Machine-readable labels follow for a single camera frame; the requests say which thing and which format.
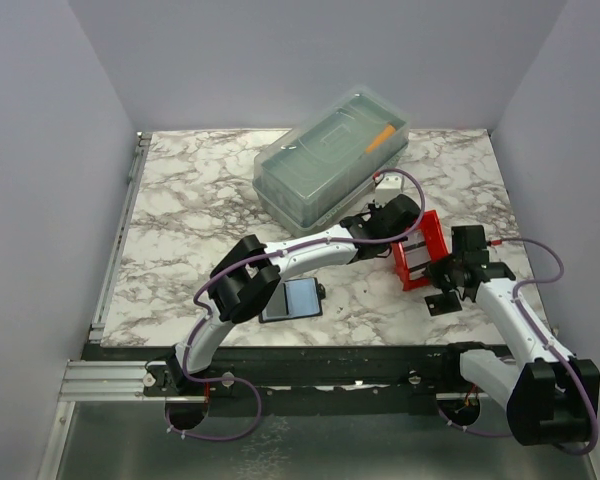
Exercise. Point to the black card on table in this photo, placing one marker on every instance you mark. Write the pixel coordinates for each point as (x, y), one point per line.
(443, 303)

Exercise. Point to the black card holder wallet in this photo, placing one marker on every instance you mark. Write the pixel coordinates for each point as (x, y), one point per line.
(304, 299)

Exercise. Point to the clear plastic storage box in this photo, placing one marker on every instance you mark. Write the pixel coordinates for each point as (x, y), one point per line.
(305, 178)

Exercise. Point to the red plastic bin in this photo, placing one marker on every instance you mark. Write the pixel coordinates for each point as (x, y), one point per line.
(431, 229)

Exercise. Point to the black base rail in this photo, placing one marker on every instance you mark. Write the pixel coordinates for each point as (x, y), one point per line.
(306, 381)

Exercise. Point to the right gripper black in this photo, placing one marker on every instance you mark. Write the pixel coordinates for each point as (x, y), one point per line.
(436, 273)

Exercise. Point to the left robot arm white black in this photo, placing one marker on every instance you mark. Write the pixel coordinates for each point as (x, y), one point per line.
(242, 284)

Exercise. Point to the orange tool inside box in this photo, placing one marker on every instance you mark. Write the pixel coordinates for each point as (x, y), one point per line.
(383, 136)

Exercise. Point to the aluminium frame rail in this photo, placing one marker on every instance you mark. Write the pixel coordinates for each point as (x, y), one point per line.
(102, 381)

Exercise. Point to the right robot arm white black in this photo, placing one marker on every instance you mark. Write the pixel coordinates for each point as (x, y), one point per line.
(549, 395)

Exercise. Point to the stack of credit cards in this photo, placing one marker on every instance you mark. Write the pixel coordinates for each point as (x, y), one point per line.
(416, 255)

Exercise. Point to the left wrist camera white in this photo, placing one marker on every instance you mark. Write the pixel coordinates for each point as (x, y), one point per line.
(387, 187)

